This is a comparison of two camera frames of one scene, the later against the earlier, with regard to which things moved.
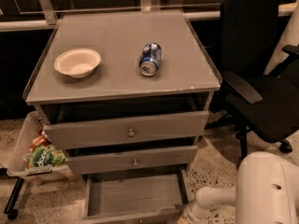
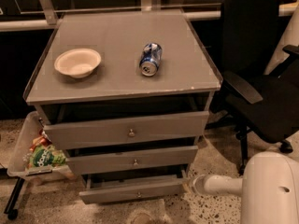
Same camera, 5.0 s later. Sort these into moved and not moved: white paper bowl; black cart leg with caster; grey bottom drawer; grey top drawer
Moved: grey bottom drawer
Not moved: white paper bowl; black cart leg with caster; grey top drawer
